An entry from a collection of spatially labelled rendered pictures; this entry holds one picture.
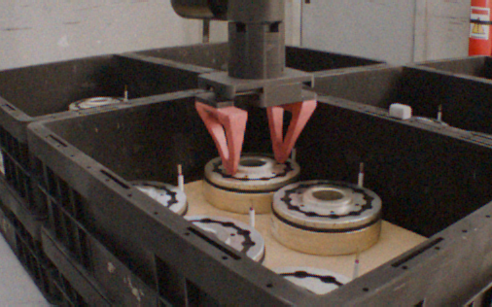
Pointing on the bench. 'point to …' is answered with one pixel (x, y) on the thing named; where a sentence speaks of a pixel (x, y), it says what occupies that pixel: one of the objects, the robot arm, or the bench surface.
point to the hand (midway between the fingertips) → (256, 159)
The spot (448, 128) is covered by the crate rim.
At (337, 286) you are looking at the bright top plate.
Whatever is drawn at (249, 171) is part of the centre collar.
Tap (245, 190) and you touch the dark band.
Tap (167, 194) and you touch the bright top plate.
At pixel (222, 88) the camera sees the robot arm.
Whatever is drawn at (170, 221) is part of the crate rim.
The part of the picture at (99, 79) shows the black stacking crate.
